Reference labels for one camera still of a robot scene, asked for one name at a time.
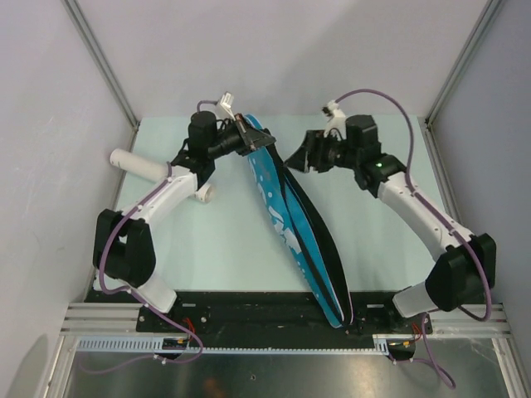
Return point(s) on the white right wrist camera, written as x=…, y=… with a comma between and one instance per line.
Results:
x=334, y=114

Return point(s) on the white slotted cable duct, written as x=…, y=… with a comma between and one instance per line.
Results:
x=374, y=345

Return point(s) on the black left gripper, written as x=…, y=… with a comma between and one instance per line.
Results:
x=248, y=135

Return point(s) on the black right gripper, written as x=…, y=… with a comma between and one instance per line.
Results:
x=311, y=152

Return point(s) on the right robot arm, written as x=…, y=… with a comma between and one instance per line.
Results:
x=464, y=266

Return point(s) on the aluminium frame post right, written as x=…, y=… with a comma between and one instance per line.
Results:
x=467, y=53

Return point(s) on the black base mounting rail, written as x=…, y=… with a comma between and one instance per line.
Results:
x=278, y=318

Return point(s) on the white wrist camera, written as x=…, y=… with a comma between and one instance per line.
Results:
x=334, y=114
x=224, y=106

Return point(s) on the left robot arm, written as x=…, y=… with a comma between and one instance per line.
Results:
x=124, y=253

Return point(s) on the blue sport racket bag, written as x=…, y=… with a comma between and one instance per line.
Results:
x=301, y=227

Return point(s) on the aluminium frame post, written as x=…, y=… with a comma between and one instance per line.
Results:
x=97, y=54
x=467, y=53

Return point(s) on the white cardboard shuttlecock tube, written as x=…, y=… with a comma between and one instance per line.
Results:
x=152, y=171

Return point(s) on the aluminium frame post left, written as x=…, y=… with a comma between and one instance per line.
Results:
x=97, y=54

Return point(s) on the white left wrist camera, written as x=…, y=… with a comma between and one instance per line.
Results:
x=224, y=106

